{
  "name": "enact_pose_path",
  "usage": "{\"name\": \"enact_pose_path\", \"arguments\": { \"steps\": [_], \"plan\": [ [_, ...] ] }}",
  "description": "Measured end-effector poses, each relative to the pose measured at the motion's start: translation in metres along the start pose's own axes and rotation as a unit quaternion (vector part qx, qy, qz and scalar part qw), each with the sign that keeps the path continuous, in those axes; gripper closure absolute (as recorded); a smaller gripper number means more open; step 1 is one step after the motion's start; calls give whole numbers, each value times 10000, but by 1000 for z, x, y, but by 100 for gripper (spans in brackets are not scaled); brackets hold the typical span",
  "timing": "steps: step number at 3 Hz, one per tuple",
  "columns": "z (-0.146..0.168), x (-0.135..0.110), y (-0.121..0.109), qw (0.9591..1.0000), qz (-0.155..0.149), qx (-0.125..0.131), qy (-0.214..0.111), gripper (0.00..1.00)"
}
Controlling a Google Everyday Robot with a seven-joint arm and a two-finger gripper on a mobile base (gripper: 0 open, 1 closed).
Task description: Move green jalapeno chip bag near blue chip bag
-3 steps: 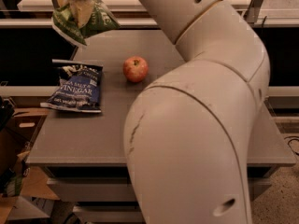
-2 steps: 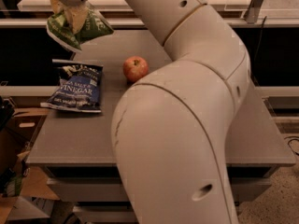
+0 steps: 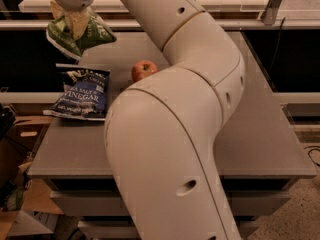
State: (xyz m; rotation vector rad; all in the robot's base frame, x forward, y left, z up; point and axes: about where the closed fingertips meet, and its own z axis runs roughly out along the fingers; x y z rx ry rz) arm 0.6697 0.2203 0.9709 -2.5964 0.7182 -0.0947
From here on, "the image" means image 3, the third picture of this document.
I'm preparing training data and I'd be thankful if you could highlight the cardboard box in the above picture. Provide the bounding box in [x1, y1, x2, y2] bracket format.
[0, 116, 63, 240]

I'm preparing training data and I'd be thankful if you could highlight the metal railing frame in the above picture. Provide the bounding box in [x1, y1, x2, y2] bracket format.
[0, 0, 320, 29]

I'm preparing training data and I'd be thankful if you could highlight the grey drawer cabinet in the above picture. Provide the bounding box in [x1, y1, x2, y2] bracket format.
[28, 31, 317, 240]

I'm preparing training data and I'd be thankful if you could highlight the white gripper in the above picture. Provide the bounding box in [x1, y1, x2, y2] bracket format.
[50, 0, 94, 40]

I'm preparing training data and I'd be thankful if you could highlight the red apple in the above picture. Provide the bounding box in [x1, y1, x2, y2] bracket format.
[131, 60, 158, 82]

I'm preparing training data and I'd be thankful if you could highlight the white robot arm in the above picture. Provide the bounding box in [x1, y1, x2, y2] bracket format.
[105, 0, 245, 240]

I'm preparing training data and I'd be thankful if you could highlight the green jalapeno chip bag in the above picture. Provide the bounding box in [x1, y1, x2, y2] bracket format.
[46, 15, 117, 60]

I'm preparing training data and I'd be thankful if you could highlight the black floor cable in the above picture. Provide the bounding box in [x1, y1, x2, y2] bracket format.
[303, 145, 320, 168]

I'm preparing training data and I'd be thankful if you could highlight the blue salt vinegar chip bag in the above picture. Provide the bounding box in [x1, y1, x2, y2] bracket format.
[43, 64, 110, 121]

